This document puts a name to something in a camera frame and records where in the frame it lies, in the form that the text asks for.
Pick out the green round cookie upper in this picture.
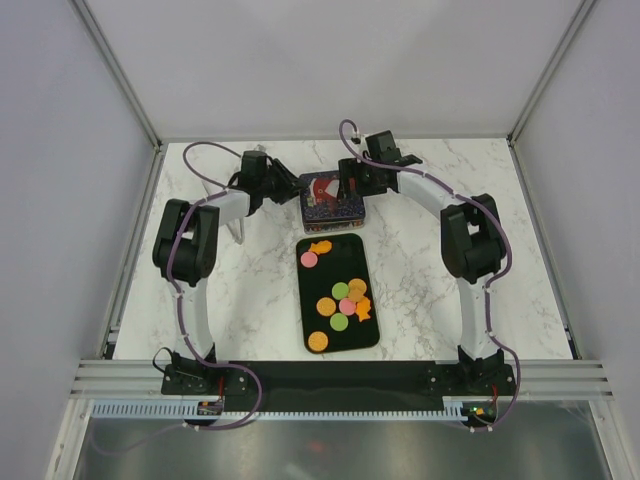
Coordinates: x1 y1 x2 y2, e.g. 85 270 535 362
331 282 350 300

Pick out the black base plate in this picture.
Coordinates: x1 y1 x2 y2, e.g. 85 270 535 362
161 359 515 411

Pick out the grey slotted cable duct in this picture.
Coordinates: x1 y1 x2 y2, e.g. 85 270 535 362
91 399 477 422

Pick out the black rectangular tray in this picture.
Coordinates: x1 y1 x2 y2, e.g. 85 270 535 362
295 233 381 355

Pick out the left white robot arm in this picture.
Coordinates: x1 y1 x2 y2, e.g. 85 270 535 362
152 150 307 394

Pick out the dotted orange cookie bottom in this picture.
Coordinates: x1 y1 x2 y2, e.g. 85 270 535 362
307 331 329 353

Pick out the dotted tan cookie upper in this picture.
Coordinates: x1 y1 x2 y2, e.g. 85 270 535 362
348 278 367 295

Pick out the orange fish cookie upper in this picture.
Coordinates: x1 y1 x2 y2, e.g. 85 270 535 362
308 240 333 255

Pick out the pink round cookie lower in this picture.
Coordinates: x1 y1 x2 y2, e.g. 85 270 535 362
338 298 357 316

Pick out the dotted tan cookie middle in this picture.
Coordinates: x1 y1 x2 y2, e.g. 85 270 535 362
316 297 337 317

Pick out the gold tin lid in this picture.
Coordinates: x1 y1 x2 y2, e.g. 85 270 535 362
300 170 366 222

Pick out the green round cookie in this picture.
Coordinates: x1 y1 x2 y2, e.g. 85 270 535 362
331 282 350 300
329 313 349 332

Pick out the green round cookie lower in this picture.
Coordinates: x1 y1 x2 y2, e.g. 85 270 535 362
329 313 349 332

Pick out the orange fish cookie lower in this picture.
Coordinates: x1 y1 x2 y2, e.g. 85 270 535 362
355 296 372 322

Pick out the square cookie tin box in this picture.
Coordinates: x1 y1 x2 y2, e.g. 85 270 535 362
302 218 365 235

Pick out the dotted tan cookie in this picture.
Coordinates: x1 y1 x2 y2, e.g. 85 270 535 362
348 278 367 295
316 297 337 317

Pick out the tan leaf cookie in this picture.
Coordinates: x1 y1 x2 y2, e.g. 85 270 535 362
347 289 365 304

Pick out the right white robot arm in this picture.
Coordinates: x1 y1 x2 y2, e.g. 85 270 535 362
338 120 513 395

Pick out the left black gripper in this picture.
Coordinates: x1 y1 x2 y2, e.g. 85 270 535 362
259 161 309 208

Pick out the orange fish cookie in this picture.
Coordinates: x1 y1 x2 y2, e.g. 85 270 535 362
355 296 372 322
308 240 333 255

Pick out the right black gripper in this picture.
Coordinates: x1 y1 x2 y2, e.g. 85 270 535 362
335 158 386 201

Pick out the pink round cookie upper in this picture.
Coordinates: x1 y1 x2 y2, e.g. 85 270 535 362
300 251 318 268

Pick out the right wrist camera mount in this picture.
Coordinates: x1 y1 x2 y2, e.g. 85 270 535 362
348 129 368 151

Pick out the pink round cookie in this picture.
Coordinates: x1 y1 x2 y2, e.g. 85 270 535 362
338 298 357 316
300 251 318 268

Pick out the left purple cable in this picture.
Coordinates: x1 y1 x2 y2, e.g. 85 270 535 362
164 142 264 431

